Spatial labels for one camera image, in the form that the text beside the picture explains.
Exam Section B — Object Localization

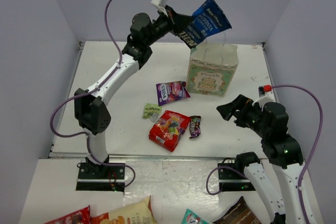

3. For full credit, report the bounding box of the brown m&m packet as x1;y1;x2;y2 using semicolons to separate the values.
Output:
189;115;202;139

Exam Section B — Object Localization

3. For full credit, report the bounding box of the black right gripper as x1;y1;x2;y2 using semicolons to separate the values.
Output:
217;93;270;138

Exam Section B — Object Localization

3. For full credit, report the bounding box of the dark brown snack bag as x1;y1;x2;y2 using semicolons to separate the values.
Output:
213;196;261;224

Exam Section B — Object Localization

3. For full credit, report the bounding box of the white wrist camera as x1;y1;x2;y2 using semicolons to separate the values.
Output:
151;0;168;16
253;85;275;108

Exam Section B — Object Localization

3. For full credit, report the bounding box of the teal snack packet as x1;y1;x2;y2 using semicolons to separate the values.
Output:
181;209;208;224

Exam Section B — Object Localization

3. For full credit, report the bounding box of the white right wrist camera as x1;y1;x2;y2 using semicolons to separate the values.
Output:
253;85;275;108

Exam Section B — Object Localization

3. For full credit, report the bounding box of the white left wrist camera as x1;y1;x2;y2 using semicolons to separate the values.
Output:
151;0;168;16

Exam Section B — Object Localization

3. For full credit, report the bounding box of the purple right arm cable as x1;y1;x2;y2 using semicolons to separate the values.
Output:
264;84;324;224

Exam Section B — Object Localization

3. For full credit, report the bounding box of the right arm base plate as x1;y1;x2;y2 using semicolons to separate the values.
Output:
218;169;255;192

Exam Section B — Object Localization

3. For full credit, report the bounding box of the cream cassava chips bag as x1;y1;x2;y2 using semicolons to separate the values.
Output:
91;196;157;224

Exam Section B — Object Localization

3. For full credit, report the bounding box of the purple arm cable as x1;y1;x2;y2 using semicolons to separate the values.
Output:
49;0;137;187
264;84;324;224

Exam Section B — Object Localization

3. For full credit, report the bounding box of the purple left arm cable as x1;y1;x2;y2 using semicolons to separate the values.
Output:
49;0;137;187

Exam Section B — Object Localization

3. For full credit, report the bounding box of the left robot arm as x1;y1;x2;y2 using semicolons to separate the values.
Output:
74;6;194;178

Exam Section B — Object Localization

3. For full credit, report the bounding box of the decorated paper bag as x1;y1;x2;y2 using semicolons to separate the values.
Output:
186;34;239;97

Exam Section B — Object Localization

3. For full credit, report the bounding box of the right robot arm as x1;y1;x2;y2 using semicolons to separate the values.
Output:
216;94;317;223

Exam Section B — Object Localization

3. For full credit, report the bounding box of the red fruit candy bag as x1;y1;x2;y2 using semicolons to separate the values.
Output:
149;110;191;152

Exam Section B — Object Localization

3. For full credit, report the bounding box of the red snack bag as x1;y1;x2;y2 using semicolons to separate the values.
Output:
45;206;91;224

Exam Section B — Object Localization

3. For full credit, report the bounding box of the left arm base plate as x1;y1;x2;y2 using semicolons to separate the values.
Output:
76;162;125;192

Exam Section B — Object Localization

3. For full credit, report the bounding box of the small green candy packet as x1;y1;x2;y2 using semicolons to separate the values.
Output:
142;103;162;123

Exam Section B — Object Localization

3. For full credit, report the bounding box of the purple foxs candy bag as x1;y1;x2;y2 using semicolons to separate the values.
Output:
156;81;190;106

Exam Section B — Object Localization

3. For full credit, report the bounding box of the blue kettle chips bag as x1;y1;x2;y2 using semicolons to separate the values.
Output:
178;0;232;48

